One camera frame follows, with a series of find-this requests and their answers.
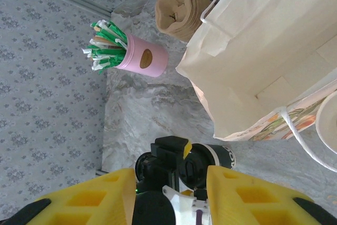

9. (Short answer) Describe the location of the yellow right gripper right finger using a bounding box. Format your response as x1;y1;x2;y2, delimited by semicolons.
206;165;337;225

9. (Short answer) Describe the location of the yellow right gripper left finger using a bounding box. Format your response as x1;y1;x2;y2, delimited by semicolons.
0;168;137;225

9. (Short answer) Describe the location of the black plastic cup lid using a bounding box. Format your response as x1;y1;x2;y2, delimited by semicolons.
180;143;211;188

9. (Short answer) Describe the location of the paper cup with black sleeve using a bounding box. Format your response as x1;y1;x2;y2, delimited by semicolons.
204;143;239;173

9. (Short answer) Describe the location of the printed paper takeout bag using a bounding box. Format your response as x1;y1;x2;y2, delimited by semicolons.
175;0;337;170

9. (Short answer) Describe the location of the stack of pulp cup carriers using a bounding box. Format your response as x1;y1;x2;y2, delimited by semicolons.
154;0;214;43

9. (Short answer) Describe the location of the pink tin holder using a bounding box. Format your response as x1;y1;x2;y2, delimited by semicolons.
115;34;169;78

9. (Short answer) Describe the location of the stack of paper cups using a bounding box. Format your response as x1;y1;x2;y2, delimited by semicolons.
315;92;337;155

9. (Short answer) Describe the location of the green white wrapped straws bundle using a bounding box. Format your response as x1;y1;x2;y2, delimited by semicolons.
81;20;129;74

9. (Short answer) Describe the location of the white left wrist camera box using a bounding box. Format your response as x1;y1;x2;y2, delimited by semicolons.
162;184;211;225

